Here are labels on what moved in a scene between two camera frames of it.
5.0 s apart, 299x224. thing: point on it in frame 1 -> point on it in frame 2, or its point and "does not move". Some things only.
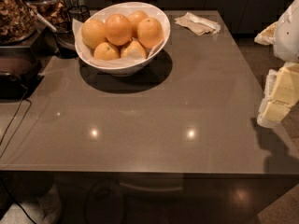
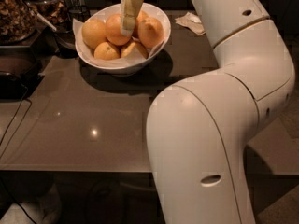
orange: (134, 51) does not move
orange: (118, 29) does not move
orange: (93, 31) does not move
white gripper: (288, 36) -> (131, 11)
